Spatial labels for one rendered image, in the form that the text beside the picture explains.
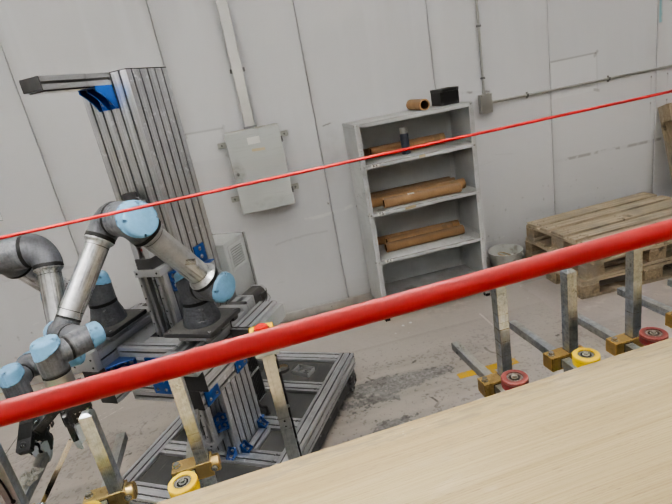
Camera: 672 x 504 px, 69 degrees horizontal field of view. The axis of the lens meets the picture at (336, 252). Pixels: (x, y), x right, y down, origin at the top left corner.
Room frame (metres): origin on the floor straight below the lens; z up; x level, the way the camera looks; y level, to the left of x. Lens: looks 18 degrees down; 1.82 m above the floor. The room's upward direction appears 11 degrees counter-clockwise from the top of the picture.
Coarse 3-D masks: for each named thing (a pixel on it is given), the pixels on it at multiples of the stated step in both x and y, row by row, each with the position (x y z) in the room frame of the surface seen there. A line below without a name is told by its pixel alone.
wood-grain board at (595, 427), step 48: (528, 384) 1.22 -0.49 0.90; (576, 384) 1.18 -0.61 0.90; (624, 384) 1.14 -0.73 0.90; (384, 432) 1.13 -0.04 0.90; (432, 432) 1.09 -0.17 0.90; (480, 432) 1.06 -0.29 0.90; (528, 432) 1.02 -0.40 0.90; (576, 432) 0.99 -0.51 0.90; (624, 432) 0.96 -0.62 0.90; (240, 480) 1.05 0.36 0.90; (288, 480) 1.02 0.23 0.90; (336, 480) 0.99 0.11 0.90; (384, 480) 0.96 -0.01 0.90; (432, 480) 0.93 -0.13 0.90; (480, 480) 0.90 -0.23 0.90; (528, 480) 0.88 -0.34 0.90; (576, 480) 0.85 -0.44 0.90; (624, 480) 0.83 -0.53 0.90
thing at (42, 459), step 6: (36, 456) 1.38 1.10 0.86; (42, 456) 1.37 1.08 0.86; (48, 456) 1.39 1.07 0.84; (36, 462) 1.35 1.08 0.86; (42, 462) 1.35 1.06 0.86; (30, 468) 1.32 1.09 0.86; (42, 474) 1.32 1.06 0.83; (36, 480) 1.28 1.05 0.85; (30, 486) 1.24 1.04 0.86; (36, 486) 1.27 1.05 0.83; (30, 492) 1.23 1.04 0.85; (30, 498) 1.21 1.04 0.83
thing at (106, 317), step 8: (104, 304) 1.96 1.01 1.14; (112, 304) 1.98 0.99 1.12; (120, 304) 2.04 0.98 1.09; (96, 312) 1.95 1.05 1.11; (104, 312) 1.96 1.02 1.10; (112, 312) 1.97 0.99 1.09; (120, 312) 1.99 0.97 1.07; (96, 320) 1.94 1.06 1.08; (104, 320) 1.94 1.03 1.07; (112, 320) 1.95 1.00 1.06; (120, 320) 1.97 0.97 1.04
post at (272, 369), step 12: (264, 360) 1.24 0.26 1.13; (276, 360) 1.26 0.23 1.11; (276, 372) 1.24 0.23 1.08; (276, 384) 1.24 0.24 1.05; (276, 396) 1.24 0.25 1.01; (276, 408) 1.24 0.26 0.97; (288, 408) 1.26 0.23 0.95; (288, 420) 1.24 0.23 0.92; (288, 432) 1.24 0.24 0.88; (288, 444) 1.24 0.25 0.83; (288, 456) 1.24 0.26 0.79; (300, 456) 1.26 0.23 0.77
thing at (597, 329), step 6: (582, 318) 1.66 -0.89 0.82; (588, 318) 1.65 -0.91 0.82; (582, 324) 1.65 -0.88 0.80; (588, 324) 1.62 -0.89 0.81; (594, 324) 1.60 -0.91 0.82; (588, 330) 1.62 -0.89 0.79; (594, 330) 1.58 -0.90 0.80; (600, 330) 1.56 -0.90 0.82; (606, 330) 1.55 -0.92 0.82; (600, 336) 1.55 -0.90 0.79; (606, 336) 1.53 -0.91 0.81; (612, 336) 1.50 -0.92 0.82; (630, 348) 1.42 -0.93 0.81; (636, 348) 1.41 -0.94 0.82
